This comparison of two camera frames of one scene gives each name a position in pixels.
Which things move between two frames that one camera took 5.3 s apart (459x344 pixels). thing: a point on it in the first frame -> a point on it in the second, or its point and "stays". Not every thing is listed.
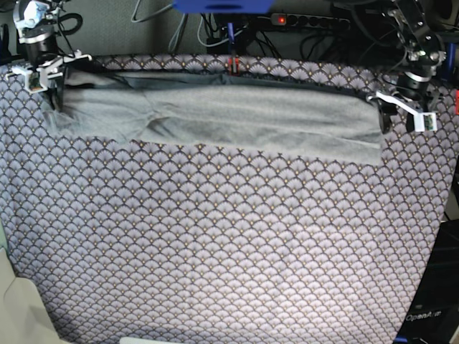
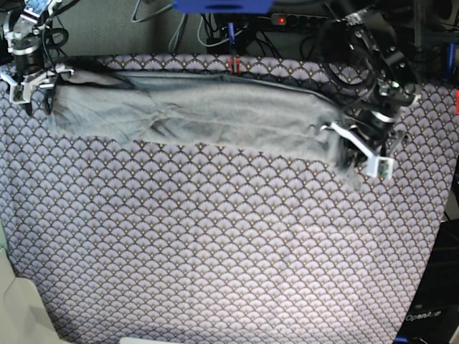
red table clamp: (230, 62) stays
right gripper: (408, 86) -> (373, 119)
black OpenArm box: (433, 315) stays
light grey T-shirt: (275, 117) stays
